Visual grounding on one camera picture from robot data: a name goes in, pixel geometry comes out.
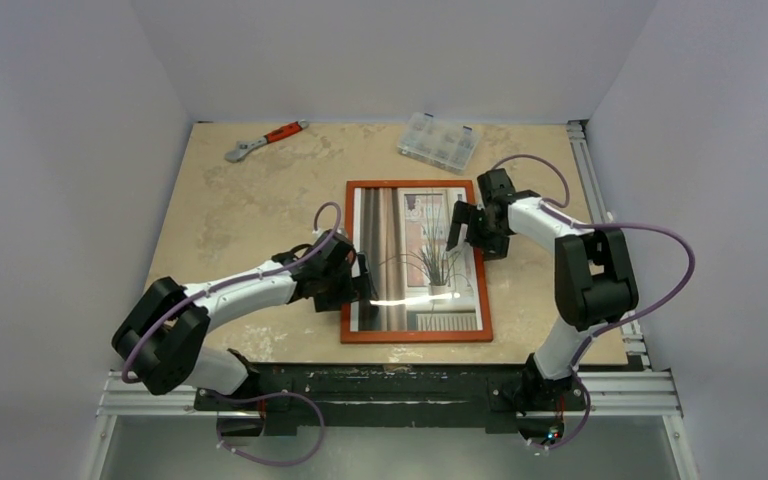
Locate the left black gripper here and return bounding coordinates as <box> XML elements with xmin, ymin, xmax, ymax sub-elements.
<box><xmin>316</xmin><ymin>252</ymin><xmax>377</xmax><ymax>312</ymax></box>

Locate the orange wooden picture frame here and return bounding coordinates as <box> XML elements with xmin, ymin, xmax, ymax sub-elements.
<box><xmin>339</xmin><ymin>179</ymin><xmax>495</xmax><ymax>345</ymax></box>

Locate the photo print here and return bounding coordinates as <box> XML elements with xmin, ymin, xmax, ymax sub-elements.
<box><xmin>350</xmin><ymin>186</ymin><xmax>479</xmax><ymax>334</ymax></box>

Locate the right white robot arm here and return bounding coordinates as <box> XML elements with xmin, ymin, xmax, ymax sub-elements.
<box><xmin>447</xmin><ymin>168</ymin><xmax>639</xmax><ymax>407</ymax></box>

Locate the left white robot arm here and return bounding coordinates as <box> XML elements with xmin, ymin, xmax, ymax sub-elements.
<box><xmin>111</xmin><ymin>231</ymin><xmax>377</xmax><ymax>409</ymax></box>

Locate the clear plastic organizer box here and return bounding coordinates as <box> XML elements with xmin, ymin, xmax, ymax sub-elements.
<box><xmin>396</xmin><ymin>112</ymin><xmax>481</xmax><ymax>175</ymax></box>

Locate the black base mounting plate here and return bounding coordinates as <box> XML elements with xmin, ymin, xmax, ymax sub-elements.
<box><xmin>194</xmin><ymin>363</ymin><xmax>589</xmax><ymax>445</ymax></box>

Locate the red handled adjustable wrench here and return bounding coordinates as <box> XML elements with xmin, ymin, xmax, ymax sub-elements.
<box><xmin>224</xmin><ymin>120</ymin><xmax>310</xmax><ymax>163</ymax></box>

